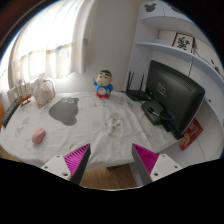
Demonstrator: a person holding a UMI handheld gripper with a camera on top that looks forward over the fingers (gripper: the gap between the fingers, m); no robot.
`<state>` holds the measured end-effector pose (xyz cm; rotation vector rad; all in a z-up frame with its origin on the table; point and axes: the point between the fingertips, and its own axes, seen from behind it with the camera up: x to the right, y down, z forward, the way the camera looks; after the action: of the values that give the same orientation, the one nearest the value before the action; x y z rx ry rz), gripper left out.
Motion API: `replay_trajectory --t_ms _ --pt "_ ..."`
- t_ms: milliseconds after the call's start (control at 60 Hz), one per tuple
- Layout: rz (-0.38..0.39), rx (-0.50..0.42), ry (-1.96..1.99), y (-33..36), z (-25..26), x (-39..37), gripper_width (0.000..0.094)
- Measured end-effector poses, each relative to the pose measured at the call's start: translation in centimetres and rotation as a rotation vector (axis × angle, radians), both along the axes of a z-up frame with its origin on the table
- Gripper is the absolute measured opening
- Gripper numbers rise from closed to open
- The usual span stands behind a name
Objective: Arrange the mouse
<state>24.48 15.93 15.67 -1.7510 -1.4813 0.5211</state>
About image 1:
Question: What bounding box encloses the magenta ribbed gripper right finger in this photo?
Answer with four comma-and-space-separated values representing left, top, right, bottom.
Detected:
131, 143, 184, 186

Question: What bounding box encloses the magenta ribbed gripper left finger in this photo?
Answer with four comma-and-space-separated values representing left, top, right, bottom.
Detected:
40, 143, 92, 186

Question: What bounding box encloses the pink computer mouse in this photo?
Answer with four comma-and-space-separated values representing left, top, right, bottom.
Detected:
32, 128, 46, 144

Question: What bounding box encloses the grey mouse pad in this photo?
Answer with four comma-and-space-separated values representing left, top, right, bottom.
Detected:
49, 97, 79, 126

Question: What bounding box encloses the white patterned tablecloth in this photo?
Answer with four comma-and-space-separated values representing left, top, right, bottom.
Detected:
0, 92, 176, 168

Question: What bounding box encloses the red packet booklet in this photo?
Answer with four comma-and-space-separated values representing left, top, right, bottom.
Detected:
179, 118, 203, 151

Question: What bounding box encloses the black wifi router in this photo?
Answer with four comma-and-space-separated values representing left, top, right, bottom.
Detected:
126, 72, 150, 101

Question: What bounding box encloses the black computer monitor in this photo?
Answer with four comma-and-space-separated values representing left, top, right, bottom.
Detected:
145, 61, 205, 140

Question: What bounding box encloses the black keyboard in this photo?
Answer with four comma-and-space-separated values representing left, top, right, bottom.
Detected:
1, 101, 19, 127

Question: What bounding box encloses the cartoon boy figurine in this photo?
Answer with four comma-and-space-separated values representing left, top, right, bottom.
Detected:
93, 70, 113, 98

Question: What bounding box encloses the wooden model ship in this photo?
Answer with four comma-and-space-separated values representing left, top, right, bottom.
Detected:
7, 80, 33, 107

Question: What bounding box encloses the white sheer curtain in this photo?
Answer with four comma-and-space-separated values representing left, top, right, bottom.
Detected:
0, 0, 97, 93

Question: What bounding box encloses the framed calligraphy picture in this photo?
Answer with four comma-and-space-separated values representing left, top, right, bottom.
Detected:
172, 32, 194, 52

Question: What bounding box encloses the white wall shelf unit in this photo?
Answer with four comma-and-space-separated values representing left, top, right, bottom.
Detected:
125, 0, 224, 166

